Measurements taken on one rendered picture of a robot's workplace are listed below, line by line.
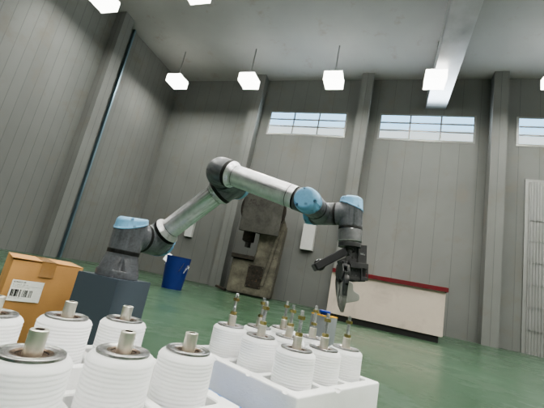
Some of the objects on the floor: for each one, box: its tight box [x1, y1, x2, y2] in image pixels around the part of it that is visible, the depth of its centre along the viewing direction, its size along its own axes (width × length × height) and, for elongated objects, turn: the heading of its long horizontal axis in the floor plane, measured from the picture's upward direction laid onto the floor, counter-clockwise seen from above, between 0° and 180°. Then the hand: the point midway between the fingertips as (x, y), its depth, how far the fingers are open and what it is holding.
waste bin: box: [161, 253, 191, 291], centre depth 525 cm, size 44×40×53 cm
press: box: [215, 193, 287, 300], centre depth 794 cm, size 138×121×264 cm
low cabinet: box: [326, 268, 448, 343], centre depth 630 cm, size 175×226×81 cm
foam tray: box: [198, 345, 379, 408], centre depth 92 cm, size 39×39×18 cm
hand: (339, 307), depth 103 cm, fingers closed
